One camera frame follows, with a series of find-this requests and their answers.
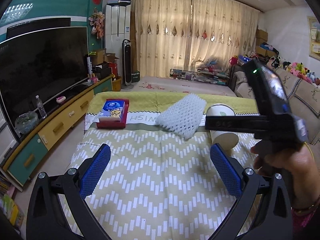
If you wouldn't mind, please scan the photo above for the glass ashtray bowl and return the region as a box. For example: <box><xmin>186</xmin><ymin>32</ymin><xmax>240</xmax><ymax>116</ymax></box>
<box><xmin>15</xmin><ymin>111</ymin><xmax>39</xmax><ymax>134</ymax></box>

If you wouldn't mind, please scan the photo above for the floral floor mattress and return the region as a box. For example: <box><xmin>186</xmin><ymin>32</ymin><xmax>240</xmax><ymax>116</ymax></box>
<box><xmin>120</xmin><ymin>76</ymin><xmax>236</xmax><ymax>97</ymax></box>

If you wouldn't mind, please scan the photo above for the cardboard boxes stack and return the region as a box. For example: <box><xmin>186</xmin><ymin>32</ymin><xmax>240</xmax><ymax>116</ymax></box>
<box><xmin>255</xmin><ymin>29</ymin><xmax>279</xmax><ymax>57</ymax></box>

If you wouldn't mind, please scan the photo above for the beige sofa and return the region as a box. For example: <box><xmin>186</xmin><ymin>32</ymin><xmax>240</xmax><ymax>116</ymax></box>
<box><xmin>228</xmin><ymin>65</ymin><xmax>320</xmax><ymax>147</ymax></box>

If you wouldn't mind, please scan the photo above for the green chevron tablecloth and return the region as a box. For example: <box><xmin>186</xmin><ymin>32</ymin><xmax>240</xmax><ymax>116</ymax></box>
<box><xmin>69</xmin><ymin>92</ymin><xmax>235</xmax><ymax>239</ymax></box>

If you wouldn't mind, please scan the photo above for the pile of plush toys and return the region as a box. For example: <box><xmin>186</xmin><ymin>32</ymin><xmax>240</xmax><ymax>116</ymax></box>
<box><xmin>267</xmin><ymin>56</ymin><xmax>319</xmax><ymax>87</ymax></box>

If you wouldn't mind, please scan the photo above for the white foam fruit net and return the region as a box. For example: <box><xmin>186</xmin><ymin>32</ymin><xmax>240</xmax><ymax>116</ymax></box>
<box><xmin>156</xmin><ymin>94</ymin><xmax>207</xmax><ymax>140</ymax></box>

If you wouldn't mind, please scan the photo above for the black television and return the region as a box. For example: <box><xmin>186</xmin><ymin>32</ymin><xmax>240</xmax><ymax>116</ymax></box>
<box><xmin>1</xmin><ymin>26</ymin><xmax>88</xmax><ymax>138</ymax></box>

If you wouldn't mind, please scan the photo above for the person's right hand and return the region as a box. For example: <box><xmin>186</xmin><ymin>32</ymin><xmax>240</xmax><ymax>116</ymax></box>
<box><xmin>251</xmin><ymin>140</ymin><xmax>319</xmax><ymax>210</ymax></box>

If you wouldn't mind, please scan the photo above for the artificial flower decoration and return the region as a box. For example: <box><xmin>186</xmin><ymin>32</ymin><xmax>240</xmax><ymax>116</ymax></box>
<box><xmin>88</xmin><ymin>8</ymin><xmax>105</xmax><ymax>39</ymax></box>

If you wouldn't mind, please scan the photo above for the beige window curtain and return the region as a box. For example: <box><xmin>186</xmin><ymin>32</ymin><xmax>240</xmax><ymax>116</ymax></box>
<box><xmin>131</xmin><ymin>0</ymin><xmax>259</xmax><ymax>77</ymax></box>

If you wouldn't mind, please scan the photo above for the red tissue tray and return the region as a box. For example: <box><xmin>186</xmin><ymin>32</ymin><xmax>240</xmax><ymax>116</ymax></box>
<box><xmin>97</xmin><ymin>99</ymin><xmax>129</xmax><ymax>129</ymax></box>

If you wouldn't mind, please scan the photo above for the clear water bottle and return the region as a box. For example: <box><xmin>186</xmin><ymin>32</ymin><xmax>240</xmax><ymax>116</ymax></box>
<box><xmin>35</xmin><ymin>95</ymin><xmax>47</xmax><ymax>119</ymax></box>

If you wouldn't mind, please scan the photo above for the white paper cup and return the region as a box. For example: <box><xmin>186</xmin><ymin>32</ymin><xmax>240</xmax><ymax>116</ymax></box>
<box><xmin>206</xmin><ymin>103</ymin><xmax>239</xmax><ymax>151</ymax></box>

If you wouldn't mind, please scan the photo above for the yellow green TV cabinet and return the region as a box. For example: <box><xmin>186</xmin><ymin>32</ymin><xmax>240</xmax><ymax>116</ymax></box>
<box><xmin>1</xmin><ymin>76</ymin><xmax>112</xmax><ymax>191</ymax></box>

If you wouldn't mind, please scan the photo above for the white air conditioner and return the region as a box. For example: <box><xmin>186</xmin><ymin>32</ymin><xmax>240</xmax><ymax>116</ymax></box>
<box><xmin>104</xmin><ymin>0</ymin><xmax>132</xmax><ymax>67</ymax></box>

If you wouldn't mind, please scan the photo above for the blue tissue pack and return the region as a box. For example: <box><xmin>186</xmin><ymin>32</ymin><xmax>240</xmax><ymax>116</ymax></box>
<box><xmin>99</xmin><ymin>99</ymin><xmax>125</xmax><ymax>122</ymax></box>

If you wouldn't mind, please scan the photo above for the low shelf with books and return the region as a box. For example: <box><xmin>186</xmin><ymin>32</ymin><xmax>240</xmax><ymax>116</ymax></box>
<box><xmin>169</xmin><ymin>68</ymin><xmax>229</xmax><ymax>86</ymax></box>

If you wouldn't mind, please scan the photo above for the black tower fan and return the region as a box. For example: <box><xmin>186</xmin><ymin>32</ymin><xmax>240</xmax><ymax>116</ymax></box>
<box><xmin>121</xmin><ymin>39</ymin><xmax>133</xmax><ymax>89</ymax></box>

